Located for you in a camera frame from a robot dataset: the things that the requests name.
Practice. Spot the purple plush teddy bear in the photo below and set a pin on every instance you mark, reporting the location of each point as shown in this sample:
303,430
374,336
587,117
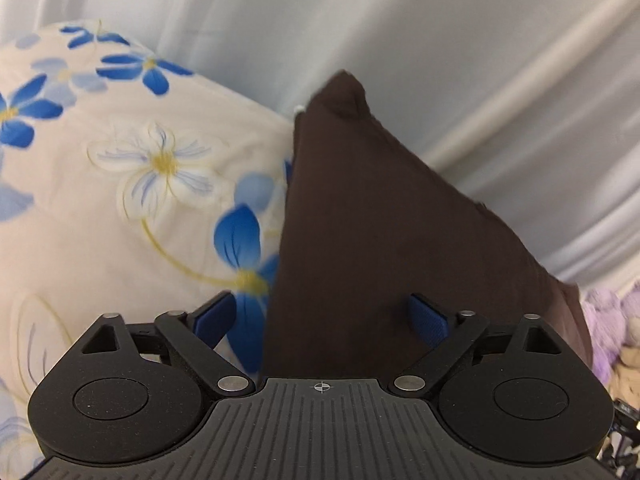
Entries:
613,324

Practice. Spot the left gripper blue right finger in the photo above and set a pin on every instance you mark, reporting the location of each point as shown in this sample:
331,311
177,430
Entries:
431,324

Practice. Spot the blue floral white bedding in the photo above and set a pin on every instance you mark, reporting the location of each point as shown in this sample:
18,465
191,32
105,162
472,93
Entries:
129,184

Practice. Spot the dark brown garment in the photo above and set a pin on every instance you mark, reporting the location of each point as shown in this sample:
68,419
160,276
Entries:
367,224

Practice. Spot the white pleated curtain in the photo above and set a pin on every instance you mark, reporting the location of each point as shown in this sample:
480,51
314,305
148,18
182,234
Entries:
530,106

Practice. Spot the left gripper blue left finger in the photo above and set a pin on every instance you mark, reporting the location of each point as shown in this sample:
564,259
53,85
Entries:
212,321

